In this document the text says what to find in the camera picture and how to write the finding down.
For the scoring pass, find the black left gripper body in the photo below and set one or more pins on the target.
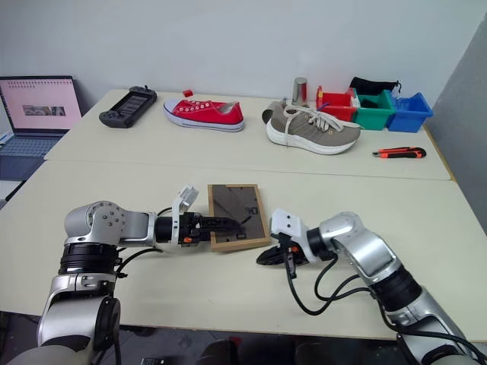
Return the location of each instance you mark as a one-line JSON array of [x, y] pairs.
[[194, 232]]

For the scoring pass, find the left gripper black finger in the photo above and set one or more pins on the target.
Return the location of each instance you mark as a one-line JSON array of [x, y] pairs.
[[224, 233], [224, 223]]

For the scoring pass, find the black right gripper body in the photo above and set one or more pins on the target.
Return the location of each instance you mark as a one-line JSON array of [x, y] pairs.
[[295, 254]]

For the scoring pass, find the wooden framed clock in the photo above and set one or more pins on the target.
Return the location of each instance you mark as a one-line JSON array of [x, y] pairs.
[[228, 201]]

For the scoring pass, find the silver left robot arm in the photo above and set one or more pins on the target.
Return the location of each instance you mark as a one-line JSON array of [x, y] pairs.
[[99, 228]]

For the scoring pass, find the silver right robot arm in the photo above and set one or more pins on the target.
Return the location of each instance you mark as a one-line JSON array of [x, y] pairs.
[[365, 247]]

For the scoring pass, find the red canvas sneaker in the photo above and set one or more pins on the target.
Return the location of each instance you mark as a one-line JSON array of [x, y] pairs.
[[213, 116]]

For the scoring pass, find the grey-beige laced sneaker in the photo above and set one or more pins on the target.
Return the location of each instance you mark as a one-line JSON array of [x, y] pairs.
[[316, 133]]

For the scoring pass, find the small red block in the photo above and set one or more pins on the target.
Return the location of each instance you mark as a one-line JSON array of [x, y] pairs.
[[187, 93]]

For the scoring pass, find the black handheld game console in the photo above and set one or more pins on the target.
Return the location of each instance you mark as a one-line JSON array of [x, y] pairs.
[[127, 106]]

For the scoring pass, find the orange black utility knife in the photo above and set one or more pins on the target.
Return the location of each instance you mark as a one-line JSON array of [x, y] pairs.
[[403, 153]]

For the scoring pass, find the red plastic bin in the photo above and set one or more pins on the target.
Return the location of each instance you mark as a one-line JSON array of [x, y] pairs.
[[338, 112]]

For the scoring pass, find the silver metal cylinder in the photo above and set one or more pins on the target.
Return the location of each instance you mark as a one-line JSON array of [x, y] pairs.
[[300, 91]]

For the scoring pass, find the green plastic bin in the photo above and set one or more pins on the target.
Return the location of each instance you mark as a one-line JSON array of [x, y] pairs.
[[374, 118]]

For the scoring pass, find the blue plastic bin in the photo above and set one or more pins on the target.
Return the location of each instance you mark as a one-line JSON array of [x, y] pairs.
[[407, 119]]

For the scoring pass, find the black fabric pouch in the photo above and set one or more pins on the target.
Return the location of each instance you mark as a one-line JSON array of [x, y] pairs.
[[371, 84]]

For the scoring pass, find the open grey laptop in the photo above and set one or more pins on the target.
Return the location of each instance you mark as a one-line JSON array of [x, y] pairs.
[[38, 106]]

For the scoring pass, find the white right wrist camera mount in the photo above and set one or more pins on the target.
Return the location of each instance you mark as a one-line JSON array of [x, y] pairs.
[[289, 224]]

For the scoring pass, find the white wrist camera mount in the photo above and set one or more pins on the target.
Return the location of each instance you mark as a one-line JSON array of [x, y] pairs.
[[188, 195], [289, 224]]

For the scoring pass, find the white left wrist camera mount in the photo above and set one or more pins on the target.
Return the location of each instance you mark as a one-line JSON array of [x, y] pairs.
[[188, 195]]

